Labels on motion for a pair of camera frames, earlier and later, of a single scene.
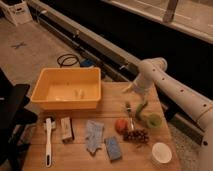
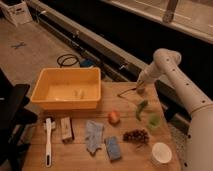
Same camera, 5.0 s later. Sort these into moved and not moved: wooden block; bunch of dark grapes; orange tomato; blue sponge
Moved: orange tomato
Not moved: wooden block; bunch of dark grapes; blue sponge
